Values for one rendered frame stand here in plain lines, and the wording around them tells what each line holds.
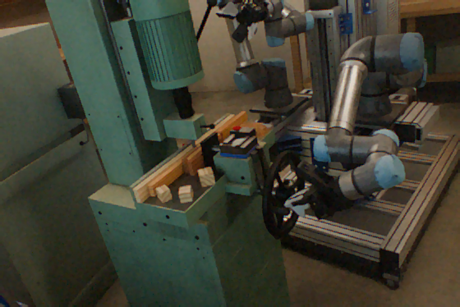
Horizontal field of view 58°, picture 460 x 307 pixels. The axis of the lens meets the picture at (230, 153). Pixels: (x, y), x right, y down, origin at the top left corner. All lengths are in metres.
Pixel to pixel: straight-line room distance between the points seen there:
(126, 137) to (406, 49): 0.97
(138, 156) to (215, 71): 3.76
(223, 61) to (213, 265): 3.92
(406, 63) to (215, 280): 0.94
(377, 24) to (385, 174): 1.28
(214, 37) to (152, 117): 3.70
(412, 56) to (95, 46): 1.00
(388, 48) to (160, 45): 0.70
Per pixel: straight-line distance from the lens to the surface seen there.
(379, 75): 1.82
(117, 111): 1.50
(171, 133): 1.48
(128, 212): 1.56
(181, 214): 1.24
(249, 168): 1.31
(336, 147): 1.16
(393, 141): 1.17
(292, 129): 2.08
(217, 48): 5.12
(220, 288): 1.50
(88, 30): 1.46
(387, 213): 2.29
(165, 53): 1.31
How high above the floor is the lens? 1.55
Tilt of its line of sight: 26 degrees down
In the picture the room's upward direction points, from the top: 11 degrees counter-clockwise
